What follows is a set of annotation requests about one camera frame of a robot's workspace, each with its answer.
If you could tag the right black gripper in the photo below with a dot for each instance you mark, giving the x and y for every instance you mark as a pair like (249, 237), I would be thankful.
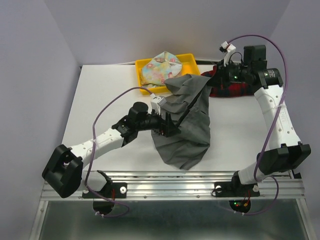
(220, 78)

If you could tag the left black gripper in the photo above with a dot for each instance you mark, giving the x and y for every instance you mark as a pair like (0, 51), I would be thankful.
(166, 128)

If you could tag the red black plaid skirt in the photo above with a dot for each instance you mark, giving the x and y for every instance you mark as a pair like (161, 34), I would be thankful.
(234, 90)

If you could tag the grey skirt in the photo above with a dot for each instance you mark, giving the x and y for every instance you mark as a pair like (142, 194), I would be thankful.
(187, 105)

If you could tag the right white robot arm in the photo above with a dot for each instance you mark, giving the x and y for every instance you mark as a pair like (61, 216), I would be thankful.
(282, 150)

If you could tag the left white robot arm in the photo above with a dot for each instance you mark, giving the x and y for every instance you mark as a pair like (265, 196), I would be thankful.
(64, 171)

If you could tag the yellow plastic bin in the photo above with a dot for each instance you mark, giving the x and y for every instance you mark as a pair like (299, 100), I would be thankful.
(189, 66)

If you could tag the pastel patterned cloth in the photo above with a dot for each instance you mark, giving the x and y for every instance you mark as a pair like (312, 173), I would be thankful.
(160, 68)

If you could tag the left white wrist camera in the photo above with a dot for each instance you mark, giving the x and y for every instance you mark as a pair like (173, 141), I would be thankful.
(157, 101)

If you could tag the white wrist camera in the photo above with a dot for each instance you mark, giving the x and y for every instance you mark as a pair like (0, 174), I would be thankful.
(157, 101)
(228, 49)

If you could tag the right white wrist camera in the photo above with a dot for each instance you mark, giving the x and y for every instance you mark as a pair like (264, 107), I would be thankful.
(228, 49)

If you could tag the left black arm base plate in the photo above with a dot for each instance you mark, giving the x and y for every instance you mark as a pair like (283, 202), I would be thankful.
(112, 191)

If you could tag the aluminium frame rail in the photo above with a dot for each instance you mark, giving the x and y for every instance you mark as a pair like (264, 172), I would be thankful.
(148, 179)

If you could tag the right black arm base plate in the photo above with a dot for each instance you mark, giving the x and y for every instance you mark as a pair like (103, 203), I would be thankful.
(226, 189)

